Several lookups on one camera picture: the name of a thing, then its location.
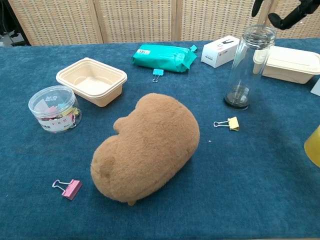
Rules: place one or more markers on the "teal binder clip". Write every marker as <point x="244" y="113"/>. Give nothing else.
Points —
<point x="158" y="72"/>
<point x="193" y="48"/>

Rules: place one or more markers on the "open beige food container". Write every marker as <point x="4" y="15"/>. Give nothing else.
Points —
<point x="100" y="96"/>

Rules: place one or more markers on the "green plastic package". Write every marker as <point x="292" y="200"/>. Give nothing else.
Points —
<point x="162" y="58"/>

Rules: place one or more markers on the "clear jar of binder clips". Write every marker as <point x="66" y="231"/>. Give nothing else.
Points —
<point x="53" y="110"/>

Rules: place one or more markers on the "blue tablecloth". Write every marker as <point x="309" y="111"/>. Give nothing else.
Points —
<point x="237" y="175"/>

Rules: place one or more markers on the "small metal strainer lid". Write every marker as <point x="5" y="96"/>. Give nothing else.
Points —
<point x="260" y="36"/>

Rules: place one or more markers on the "yellow plastic object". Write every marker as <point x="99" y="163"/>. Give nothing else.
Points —
<point x="313" y="148"/>

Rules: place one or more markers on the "brown plush toy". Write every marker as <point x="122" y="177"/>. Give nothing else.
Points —
<point x="150" y="150"/>

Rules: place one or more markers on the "woven rattan folding screen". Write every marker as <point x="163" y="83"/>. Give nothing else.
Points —
<point x="137" y="20"/>

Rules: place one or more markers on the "lidded beige food container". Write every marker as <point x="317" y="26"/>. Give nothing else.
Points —
<point x="290" y="65"/>

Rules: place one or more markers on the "pale grey card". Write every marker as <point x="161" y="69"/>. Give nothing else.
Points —
<point x="316" y="88"/>

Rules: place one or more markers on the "dark background equipment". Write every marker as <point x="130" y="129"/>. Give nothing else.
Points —
<point x="6" y="30"/>

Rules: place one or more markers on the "pink binder clip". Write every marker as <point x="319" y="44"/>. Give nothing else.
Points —
<point x="71" y="189"/>

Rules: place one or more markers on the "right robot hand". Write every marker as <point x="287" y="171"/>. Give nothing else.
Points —
<point x="287" y="21"/>

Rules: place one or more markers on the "yellow binder clip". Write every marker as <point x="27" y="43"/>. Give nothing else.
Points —
<point x="234" y="123"/>

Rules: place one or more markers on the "white cardboard box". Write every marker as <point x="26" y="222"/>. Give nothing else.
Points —
<point x="215" y="53"/>

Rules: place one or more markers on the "clear glass bottle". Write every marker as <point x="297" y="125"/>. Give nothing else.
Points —
<point x="243" y="75"/>

